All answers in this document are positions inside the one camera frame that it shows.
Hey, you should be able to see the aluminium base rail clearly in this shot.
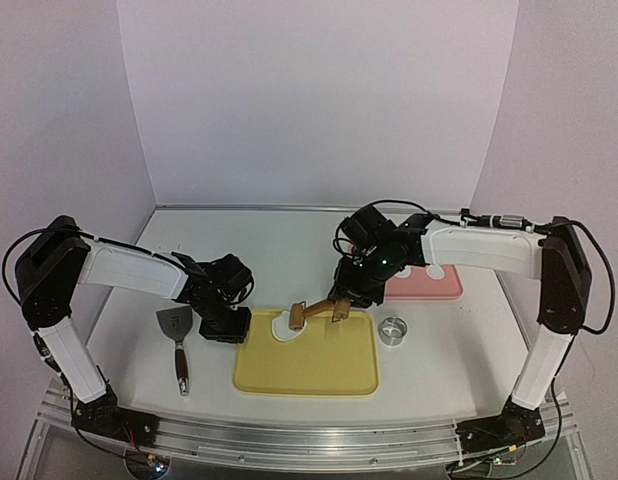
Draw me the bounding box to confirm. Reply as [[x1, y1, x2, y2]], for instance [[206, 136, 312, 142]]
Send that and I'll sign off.
[[16, 381, 592, 479]]

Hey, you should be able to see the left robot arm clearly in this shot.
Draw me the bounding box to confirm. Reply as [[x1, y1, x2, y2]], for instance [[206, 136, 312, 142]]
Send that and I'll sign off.
[[3, 215, 255, 447]]

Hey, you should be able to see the round dumpling wrapper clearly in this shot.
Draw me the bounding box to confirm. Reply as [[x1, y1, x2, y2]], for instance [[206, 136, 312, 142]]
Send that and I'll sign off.
[[394, 266, 411, 279], [425, 265, 445, 280]]

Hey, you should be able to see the round dumpling wrapper left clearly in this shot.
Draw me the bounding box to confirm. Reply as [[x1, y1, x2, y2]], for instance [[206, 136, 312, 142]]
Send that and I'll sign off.
[[394, 266, 411, 279]]

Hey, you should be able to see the yellow plastic tray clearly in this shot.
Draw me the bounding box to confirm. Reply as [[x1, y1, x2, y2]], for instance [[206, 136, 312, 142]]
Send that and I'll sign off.
[[232, 309, 380, 398]]

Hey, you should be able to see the round metal cutter ring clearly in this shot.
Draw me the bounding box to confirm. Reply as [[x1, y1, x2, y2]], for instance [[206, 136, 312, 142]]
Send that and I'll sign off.
[[378, 315, 408, 347]]

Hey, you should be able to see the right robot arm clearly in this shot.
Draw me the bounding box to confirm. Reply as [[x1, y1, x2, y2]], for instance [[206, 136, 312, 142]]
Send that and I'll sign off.
[[328, 202, 592, 453]]

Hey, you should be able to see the metal scraper with wooden handle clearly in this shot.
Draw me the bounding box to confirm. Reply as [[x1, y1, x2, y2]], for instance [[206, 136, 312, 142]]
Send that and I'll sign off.
[[156, 306, 193, 397]]

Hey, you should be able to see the pink plastic tray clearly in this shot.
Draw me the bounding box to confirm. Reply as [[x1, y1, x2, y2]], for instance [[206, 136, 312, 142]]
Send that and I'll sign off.
[[343, 241, 463, 302]]

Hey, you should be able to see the wooden double-ended rolling pin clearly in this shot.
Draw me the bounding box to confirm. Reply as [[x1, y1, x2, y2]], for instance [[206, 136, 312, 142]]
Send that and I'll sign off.
[[288, 298, 351, 331]]

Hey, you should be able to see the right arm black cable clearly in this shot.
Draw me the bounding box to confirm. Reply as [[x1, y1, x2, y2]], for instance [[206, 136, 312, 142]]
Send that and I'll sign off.
[[331, 199, 615, 335]]

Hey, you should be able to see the white dough lump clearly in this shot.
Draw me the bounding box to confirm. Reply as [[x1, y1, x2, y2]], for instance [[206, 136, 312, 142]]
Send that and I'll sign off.
[[271, 310, 307, 343]]

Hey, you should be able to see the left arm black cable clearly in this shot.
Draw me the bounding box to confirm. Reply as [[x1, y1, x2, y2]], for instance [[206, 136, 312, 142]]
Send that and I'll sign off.
[[2, 227, 90, 306]]

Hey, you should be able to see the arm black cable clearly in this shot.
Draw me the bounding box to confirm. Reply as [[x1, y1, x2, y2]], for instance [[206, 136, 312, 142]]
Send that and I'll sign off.
[[2, 227, 90, 306], [331, 199, 615, 335]]

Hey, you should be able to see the round dumpling wrapper right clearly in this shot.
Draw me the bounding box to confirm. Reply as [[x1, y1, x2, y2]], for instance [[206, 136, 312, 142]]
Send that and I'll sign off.
[[425, 265, 445, 280]]

